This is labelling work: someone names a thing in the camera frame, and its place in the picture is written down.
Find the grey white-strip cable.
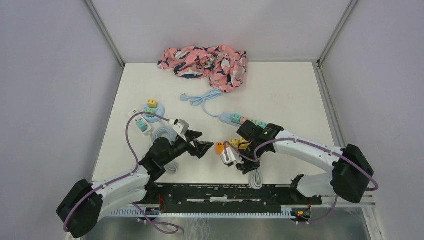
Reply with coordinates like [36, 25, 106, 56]
[162, 161, 180, 176]

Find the green adapter on round socket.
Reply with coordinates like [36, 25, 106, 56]
[144, 107, 156, 117]

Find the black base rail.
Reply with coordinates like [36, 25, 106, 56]
[139, 183, 323, 219]

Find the pink patterned cloth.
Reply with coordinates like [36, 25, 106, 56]
[157, 45, 248, 93]

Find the yellow plug adapter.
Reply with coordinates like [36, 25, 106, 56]
[237, 138, 250, 150]
[228, 138, 240, 148]

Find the pink adapter on strip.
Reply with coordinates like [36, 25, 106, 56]
[239, 116, 249, 125]

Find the teal adapter on white strip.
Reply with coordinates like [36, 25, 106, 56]
[136, 120, 148, 132]

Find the round blue socket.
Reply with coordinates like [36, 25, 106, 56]
[141, 102, 165, 123]

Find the green adapter on strip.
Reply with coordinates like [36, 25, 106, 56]
[249, 119, 259, 126]

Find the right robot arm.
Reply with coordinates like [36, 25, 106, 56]
[220, 120, 379, 204]

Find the orange power strip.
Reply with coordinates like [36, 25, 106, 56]
[215, 141, 227, 155]

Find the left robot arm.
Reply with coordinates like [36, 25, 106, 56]
[56, 130, 214, 238]

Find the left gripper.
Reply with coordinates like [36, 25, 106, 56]
[161, 129, 214, 166]

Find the yellow adapter on round socket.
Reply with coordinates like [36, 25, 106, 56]
[147, 99, 158, 109]

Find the light blue strip cable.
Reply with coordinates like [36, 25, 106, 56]
[180, 88, 224, 118]

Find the white power strip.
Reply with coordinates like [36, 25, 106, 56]
[128, 109, 154, 136]

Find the coiled blue round-socket cable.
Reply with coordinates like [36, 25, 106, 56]
[151, 126, 180, 151]

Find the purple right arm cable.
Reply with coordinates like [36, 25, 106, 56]
[223, 137, 380, 225]

